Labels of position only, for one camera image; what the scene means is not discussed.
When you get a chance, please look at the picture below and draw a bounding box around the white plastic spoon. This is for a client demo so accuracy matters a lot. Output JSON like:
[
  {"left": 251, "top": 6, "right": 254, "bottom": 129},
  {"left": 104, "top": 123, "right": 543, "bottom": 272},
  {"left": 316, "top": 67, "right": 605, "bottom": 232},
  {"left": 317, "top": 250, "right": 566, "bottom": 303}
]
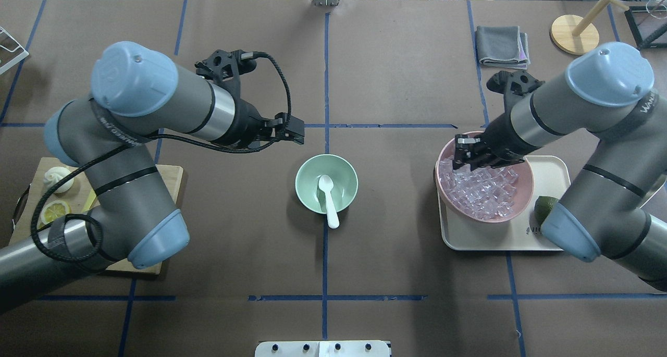
[{"left": 317, "top": 175, "right": 340, "bottom": 229}]

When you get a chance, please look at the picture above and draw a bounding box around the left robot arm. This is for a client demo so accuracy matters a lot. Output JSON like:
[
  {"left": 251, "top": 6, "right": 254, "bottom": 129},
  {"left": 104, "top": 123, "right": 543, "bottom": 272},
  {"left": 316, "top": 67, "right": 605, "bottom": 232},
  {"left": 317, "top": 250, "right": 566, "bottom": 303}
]
[{"left": 1, "top": 41, "right": 305, "bottom": 313}]

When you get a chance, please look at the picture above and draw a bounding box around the yellow plastic knife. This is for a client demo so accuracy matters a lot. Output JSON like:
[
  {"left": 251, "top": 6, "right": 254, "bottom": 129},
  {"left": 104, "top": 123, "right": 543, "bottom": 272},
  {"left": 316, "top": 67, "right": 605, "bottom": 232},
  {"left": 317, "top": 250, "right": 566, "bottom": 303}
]
[{"left": 81, "top": 189, "right": 97, "bottom": 212}]

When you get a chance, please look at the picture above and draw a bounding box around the wooden cutting board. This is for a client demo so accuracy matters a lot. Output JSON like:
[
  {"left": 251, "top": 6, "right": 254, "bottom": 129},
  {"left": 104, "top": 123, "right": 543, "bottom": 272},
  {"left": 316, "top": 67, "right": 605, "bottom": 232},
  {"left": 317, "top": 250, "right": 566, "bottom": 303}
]
[{"left": 8, "top": 157, "right": 185, "bottom": 276}]

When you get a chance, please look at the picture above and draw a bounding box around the white camera pole base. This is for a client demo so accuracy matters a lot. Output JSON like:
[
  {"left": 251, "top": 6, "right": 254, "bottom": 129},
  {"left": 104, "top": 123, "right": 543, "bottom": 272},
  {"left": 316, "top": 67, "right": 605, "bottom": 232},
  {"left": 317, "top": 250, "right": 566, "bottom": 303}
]
[{"left": 254, "top": 340, "right": 393, "bottom": 356}]

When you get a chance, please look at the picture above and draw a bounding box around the lemon slice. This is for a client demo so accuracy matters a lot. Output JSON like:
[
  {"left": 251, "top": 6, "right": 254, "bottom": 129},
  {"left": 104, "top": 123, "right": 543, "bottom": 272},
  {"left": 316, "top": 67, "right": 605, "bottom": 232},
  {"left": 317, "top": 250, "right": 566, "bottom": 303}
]
[{"left": 40, "top": 200, "right": 71, "bottom": 226}]

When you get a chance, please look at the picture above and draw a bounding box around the wooden cup stand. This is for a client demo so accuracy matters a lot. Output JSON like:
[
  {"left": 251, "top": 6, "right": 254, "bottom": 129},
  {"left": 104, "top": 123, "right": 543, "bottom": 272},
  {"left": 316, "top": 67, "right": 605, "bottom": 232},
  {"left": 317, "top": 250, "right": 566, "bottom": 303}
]
[{"left": 549, "top": 0, "right": 629, "bottom": 55}]

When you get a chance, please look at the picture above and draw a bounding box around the green bowl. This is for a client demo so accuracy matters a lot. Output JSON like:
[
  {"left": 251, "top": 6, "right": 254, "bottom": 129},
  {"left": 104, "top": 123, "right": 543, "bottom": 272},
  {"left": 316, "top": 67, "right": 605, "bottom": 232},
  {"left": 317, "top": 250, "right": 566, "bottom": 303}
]
[{"left": 294, "top": 154, "right": 359, "bottom": 214}]

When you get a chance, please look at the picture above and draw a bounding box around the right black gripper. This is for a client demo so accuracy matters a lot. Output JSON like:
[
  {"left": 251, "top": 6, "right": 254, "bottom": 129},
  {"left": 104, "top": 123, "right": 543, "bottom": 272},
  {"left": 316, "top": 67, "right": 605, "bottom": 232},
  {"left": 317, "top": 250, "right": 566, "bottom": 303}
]
[{"left": 452, "top": 113, "right": 527, "bottom": 171}]

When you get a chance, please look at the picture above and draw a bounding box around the pink bowl of ice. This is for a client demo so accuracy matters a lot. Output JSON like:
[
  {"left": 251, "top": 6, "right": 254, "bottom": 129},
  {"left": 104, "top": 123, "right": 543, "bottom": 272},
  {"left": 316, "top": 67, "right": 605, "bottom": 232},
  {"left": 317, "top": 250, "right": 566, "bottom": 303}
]
[{"left": 434, "top": 139, "right": 535, "bottom": 223}]

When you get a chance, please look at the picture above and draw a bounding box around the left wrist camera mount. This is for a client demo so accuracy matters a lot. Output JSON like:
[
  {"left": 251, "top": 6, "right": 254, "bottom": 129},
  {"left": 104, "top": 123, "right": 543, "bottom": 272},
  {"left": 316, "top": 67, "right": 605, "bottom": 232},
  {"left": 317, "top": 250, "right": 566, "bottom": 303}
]
[{"left": 194, "top": 49, "right": 257, "bottom": 85}]

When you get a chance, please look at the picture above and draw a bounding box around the metal glass rack tray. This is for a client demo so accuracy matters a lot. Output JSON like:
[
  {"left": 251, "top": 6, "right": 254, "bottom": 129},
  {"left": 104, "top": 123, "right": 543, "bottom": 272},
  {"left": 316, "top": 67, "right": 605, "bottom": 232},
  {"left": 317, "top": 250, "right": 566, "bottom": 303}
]
[{"left": 624, "top": 0, "right": 666, "bottom": 50}]

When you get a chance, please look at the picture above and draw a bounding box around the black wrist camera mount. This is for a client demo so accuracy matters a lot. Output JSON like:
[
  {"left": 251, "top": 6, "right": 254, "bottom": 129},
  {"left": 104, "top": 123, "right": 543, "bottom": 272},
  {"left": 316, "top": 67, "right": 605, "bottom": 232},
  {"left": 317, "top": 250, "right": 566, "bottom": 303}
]
[{"left": 486, "top": 70, "right": 545, "bottom": 113}]

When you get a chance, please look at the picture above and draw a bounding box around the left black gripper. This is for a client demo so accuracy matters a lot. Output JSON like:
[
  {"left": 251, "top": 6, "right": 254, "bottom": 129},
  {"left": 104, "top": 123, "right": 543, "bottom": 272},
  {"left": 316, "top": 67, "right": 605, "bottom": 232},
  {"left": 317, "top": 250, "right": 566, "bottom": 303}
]
[{"left": 229, "top": 101, "right": 305, "bottom": 148}]

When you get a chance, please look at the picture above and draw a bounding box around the folded grey cloth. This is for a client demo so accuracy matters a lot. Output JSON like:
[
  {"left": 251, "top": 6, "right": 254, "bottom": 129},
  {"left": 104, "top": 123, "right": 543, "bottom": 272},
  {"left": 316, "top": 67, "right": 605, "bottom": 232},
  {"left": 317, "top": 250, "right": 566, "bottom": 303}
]
[{"left": 475, "top": 26, "right": 531, "bottom": 69}]

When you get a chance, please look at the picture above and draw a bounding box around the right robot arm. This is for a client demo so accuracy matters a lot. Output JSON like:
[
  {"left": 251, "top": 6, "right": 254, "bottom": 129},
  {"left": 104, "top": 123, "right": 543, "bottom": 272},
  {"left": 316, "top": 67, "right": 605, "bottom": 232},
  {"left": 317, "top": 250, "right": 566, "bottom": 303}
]
[{"left": 453, "top": 42, "right": 666, "bottom": 291}]

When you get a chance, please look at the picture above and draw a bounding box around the beige plastic tray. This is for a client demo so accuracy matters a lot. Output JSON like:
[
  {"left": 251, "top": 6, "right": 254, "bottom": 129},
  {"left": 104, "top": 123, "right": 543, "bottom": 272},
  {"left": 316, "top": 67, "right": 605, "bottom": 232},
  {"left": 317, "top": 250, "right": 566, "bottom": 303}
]
[{"left": 439, "top": 155, "right": 570, "bottom": 252}]

